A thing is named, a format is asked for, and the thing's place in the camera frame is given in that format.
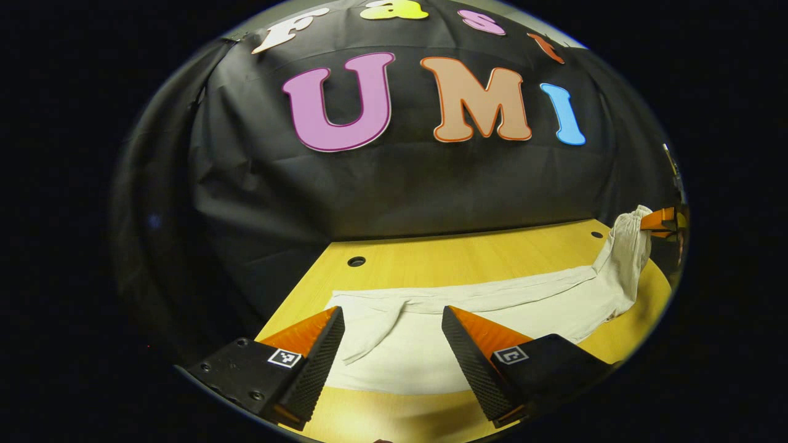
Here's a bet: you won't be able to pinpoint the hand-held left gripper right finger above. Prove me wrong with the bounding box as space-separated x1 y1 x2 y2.
441 305 616 429

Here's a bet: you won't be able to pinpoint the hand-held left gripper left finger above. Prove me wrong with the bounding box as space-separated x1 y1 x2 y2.
175 306 345 430

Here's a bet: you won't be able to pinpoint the white jeans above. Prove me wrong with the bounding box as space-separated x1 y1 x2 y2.
323 205 653 396

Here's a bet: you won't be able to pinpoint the black backdrop cloth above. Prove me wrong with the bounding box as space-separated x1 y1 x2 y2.
111 0 687 364

